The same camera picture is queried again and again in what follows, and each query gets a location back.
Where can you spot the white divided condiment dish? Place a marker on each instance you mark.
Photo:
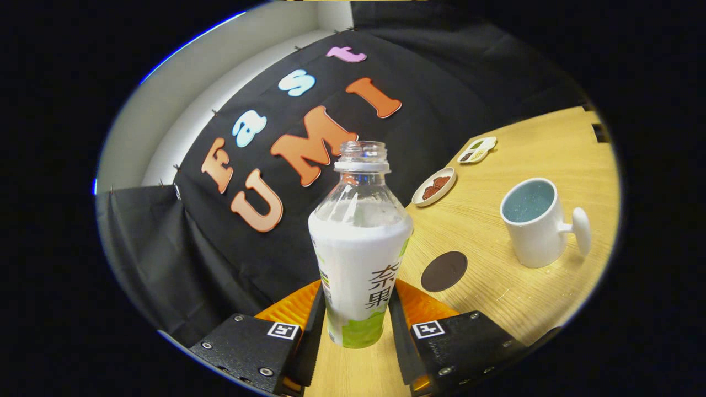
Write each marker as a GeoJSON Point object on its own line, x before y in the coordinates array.
{"type": "Point", "coordinates": [477, 150]}

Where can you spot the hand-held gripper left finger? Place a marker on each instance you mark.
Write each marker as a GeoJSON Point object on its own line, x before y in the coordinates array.
{"type": "Point", "coordinates": [313, 342]}

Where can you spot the clear juice bottle white label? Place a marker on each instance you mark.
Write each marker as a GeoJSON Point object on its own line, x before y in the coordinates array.
{"type": "Point", "coordinates": [356, 253]}

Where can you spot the white oval plate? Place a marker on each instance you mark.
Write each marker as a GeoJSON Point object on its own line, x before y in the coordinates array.
{"type": "Point", "coordinates": [426, 199]}

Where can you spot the brown meat piece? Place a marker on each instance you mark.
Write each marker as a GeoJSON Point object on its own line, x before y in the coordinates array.
{"type": "Point", "coordinates": [430, 192]}
{"type": "Point", "coordinates": [442, 181]}

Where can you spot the black table clamp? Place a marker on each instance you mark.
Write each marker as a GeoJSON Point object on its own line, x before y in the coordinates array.
{"type": "Point", "coordinates": [601, 134]}
{"type": "Point", "coordinates": [590, 108]}

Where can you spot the wooden table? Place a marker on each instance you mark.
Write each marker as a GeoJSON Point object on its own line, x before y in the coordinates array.
{"type": "Point", "coordinates": [540, 298]}

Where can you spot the dark brown round coaster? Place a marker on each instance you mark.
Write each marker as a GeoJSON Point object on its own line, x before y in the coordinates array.
{"type": "Point", "coordinates": [444, 271]}

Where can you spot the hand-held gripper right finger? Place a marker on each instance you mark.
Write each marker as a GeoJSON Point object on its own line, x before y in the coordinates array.
{"type": "Point", "coordinates": [401, 347]}

